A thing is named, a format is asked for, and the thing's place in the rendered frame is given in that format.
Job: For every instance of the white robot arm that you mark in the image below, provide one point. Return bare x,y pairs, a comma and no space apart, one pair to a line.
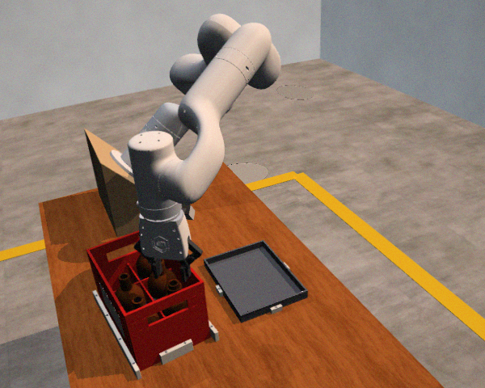
164,183

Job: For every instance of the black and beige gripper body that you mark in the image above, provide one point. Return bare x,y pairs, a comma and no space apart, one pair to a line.
165,239

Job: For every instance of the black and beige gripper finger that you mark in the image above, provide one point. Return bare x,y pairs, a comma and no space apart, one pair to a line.
186,268
156,264

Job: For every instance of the brown bottle with blue label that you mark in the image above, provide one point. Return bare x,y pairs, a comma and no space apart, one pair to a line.
172,287

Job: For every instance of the red crate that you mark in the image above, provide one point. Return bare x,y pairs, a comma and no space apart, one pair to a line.
145,341

